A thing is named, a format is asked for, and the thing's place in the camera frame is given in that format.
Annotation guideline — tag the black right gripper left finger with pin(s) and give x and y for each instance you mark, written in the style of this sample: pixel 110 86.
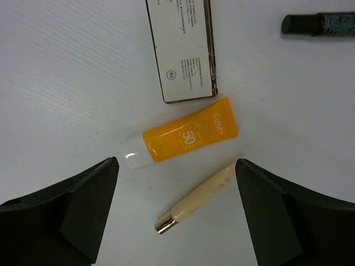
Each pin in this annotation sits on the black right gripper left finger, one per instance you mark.
pixel 62 224

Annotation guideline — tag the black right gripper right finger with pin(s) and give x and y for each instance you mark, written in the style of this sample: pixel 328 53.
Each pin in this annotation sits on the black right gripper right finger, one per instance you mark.
pixel 293 225

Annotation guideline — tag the beige foundation tube gold cap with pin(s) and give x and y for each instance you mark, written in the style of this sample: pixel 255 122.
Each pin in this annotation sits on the beige foundation tube gold cap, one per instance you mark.
pixel 195 199

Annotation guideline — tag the orange sunscreen tube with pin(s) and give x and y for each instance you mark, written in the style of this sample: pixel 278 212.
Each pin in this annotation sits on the orange sunscreen tube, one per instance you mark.
pixel 207 126

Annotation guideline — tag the black cosmetic tube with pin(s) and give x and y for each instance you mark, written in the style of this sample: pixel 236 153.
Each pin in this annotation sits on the black cosmetic tube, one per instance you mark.
pixel 338 24

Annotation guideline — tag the gold-rimmed compact palette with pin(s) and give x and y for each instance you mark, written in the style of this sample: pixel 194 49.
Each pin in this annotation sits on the gold-rimmed compact palette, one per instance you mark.
pixel 183 41

